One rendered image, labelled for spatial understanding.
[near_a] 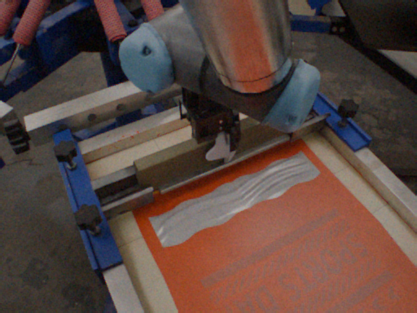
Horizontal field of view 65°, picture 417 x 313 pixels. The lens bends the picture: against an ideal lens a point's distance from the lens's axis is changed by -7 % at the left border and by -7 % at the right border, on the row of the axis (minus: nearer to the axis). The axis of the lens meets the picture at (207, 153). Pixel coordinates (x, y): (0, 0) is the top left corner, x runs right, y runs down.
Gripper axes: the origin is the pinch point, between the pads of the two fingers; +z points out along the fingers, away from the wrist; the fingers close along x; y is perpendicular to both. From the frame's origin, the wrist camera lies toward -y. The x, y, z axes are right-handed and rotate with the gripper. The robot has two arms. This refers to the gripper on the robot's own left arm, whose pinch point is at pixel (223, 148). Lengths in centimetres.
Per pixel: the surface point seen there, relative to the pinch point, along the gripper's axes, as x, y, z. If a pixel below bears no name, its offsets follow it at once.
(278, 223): 17.1, -2.2, 5.3
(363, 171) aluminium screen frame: 16.6, -24.7, 4.0
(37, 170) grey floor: -111, 56, 101
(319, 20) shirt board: -43, -66, 10
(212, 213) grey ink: 9.5, 7.7, 4.6
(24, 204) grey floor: -90, 68, 100
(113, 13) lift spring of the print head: -48.3, 5.8, -9.0
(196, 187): 2.6, 7.4, 5.2
